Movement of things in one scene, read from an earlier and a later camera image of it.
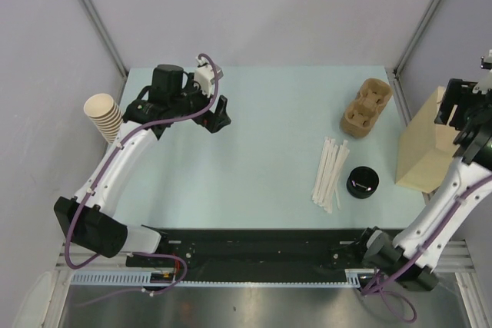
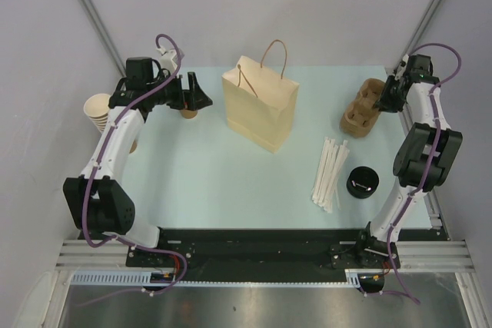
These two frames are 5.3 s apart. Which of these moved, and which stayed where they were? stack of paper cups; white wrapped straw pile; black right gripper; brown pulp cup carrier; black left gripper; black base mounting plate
Moved: black right gripper; black left gripper
Stayed: stack of paper cups; brown pulp cup carrier; black base mounting plate; white wrapped straw pile
